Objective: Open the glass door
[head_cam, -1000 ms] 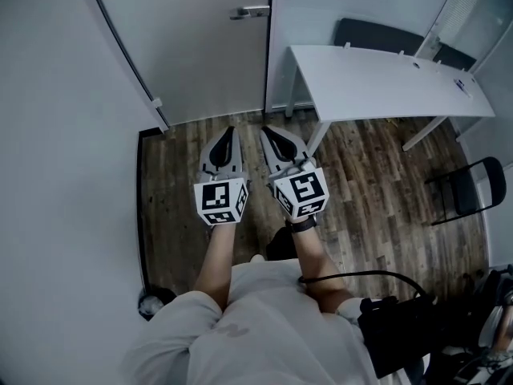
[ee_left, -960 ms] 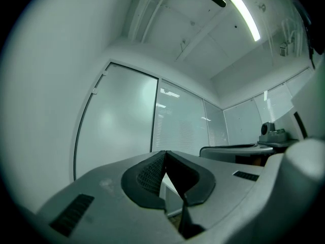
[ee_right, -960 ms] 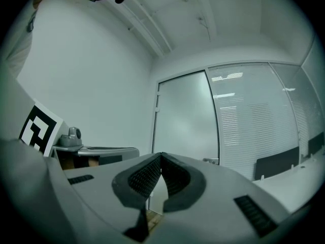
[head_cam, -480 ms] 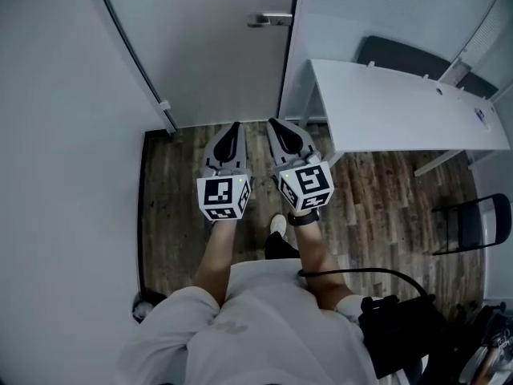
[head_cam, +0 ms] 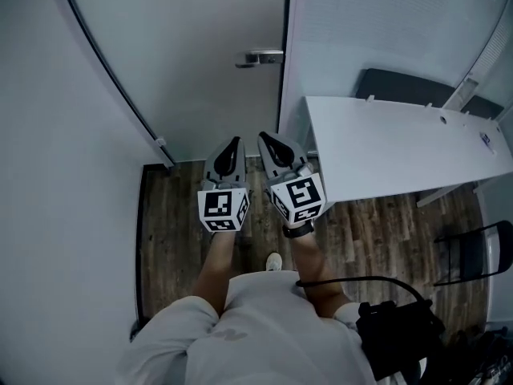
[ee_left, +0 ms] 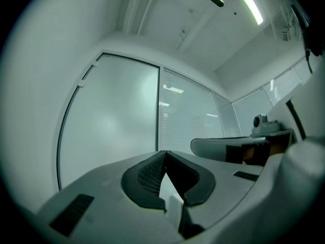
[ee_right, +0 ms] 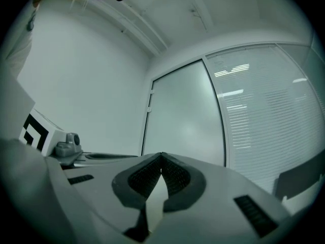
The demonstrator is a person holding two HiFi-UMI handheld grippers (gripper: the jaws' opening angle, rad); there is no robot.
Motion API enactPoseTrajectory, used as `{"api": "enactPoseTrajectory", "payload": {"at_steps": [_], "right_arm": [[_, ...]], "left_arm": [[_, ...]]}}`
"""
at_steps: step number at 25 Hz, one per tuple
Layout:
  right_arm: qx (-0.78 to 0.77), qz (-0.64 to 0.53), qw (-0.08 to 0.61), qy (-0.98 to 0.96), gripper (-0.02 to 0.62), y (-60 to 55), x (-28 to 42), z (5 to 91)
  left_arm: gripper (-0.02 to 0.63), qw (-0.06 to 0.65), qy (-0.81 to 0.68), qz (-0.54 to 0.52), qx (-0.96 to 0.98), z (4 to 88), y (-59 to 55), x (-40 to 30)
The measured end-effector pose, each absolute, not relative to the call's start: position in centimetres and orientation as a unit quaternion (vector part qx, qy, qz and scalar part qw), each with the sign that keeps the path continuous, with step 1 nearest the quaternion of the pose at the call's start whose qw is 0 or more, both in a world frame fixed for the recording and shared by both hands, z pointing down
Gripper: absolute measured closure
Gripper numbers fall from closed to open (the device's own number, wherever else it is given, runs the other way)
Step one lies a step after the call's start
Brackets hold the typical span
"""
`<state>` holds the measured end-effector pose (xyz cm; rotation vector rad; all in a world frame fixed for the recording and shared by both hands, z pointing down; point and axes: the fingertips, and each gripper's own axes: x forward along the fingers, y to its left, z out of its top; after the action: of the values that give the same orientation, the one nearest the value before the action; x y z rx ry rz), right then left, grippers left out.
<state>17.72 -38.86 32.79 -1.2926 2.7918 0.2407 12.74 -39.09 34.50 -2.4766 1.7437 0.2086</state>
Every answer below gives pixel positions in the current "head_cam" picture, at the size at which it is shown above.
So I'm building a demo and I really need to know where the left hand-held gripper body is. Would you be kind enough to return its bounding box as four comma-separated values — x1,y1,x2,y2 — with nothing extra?
197,178,251,234

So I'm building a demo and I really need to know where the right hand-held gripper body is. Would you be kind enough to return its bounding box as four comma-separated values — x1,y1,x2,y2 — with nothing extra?
264,161,326,229

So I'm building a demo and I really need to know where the metal door handle lever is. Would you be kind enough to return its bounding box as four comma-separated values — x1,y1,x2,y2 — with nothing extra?
234,52,261,70

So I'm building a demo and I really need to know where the white door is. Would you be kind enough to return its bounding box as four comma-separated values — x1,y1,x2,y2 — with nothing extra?
59,0,290,164

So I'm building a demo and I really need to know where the person's left forearm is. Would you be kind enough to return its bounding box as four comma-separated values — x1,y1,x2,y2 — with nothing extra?
194,230,238,318

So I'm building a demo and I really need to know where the person's right forearm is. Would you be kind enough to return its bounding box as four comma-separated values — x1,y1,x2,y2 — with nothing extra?
287,233,350,319

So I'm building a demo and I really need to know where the black wristwatch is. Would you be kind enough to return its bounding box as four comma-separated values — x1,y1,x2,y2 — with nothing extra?
281,221,316,239

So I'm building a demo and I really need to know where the person's white right shoe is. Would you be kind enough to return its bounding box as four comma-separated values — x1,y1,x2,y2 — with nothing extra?
265,252,284,273

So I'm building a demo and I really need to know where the long white table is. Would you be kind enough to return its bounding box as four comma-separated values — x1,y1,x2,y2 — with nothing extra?
305,95,513,212

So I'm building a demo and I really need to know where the person's white t-shirt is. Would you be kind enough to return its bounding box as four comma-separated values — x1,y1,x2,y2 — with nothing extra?
115,269,380,385

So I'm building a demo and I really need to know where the frosted glass partition panel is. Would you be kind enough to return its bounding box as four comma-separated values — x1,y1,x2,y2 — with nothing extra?
278,0,513,136
460,10,513,107

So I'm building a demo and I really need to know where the black equipment pack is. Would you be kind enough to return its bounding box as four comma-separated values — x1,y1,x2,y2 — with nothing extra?
355,299,446,381

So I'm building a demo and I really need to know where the black folding chair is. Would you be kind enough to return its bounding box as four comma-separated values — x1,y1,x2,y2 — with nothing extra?
434,219,513,287

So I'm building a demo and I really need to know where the small blue object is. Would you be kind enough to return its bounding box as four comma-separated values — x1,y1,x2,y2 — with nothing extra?
480,132,498,154

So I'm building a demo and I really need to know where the black cable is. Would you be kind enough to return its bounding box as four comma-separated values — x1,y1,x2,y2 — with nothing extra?
295,275,433,308

